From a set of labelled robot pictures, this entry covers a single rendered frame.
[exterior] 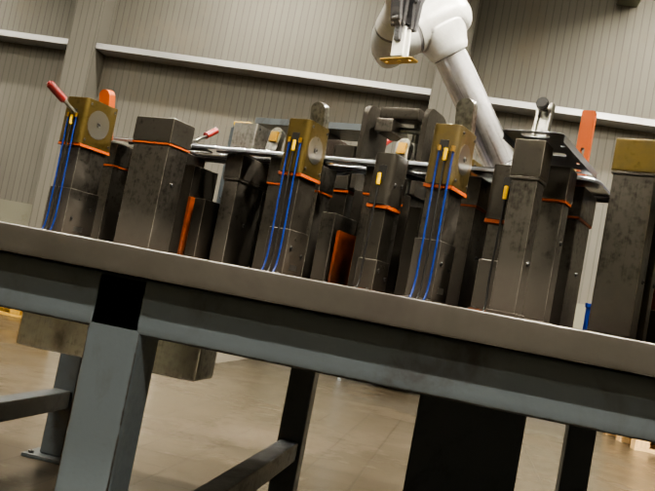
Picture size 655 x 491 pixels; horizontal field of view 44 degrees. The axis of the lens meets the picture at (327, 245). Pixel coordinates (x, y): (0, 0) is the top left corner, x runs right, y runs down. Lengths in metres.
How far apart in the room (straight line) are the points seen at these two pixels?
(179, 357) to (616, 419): 0.72
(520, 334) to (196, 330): 0.43
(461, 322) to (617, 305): 0.52
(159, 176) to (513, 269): 0.96
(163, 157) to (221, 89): 6.83
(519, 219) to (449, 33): 1.26
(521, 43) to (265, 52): 2.61
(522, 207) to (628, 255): 0.27
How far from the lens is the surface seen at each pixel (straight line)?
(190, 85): 8.91
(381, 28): 2.38
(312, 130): 1.74
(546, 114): 1.95
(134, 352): 1.17
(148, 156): 2.00
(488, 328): 1.03
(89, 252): 1.16
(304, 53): 8.68
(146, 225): 1.96
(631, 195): 1.53
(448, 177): 1.53
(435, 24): 2.49
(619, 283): 1.51
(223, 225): 2.01
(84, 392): 1.20
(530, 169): 1.33
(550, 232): 1.49
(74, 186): 2.12
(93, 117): 2.14
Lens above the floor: 0.68
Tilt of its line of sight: 4 degrees up
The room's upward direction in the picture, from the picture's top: 11 degrees clockwise
